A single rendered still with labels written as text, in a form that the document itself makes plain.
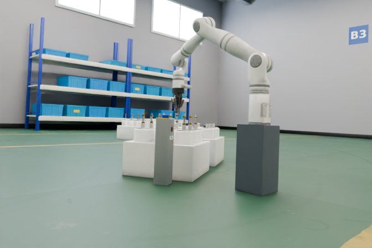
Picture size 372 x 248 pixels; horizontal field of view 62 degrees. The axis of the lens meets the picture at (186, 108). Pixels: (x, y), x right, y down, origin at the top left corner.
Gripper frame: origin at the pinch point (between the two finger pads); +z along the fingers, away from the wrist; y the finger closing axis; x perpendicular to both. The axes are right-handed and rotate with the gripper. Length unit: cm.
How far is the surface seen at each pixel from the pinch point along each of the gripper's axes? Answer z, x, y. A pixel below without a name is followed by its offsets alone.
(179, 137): 13.8, 15.9, 25.7
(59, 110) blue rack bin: -1, -367, -222
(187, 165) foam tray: 27.5, 22.5, 27.4
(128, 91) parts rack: -47, -319, -354
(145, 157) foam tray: 25.2, -0.3, 31.9
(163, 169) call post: 28, 17, 42
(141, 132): 12.3, -5.1, 29.6
